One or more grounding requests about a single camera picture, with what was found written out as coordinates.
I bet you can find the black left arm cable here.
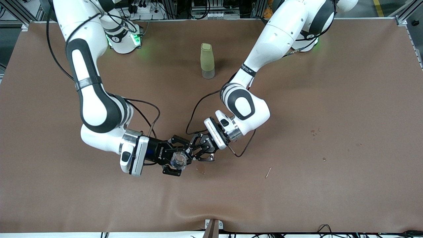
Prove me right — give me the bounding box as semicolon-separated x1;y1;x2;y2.
186;89;256;157

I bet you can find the metal table edge bracket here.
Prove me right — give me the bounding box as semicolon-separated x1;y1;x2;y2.
204;219;224;238

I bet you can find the looped black cable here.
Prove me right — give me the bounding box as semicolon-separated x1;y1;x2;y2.
317;224;334;238

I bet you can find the white power strip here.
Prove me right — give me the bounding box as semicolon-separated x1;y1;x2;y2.
127;2;166;20

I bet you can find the white electronics box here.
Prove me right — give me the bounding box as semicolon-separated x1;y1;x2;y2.
192;8;240;20

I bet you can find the green frosted bottle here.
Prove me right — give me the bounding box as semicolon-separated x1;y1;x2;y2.
200;43;216;80

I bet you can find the clear glass measuring cup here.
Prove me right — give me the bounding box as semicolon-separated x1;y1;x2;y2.
171;153;187;170

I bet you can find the aluminium frame strut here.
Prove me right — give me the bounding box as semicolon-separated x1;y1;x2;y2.
390;0;423;27
0;0;50;32

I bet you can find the brown table mat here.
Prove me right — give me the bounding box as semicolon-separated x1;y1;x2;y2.
0;18;423;233

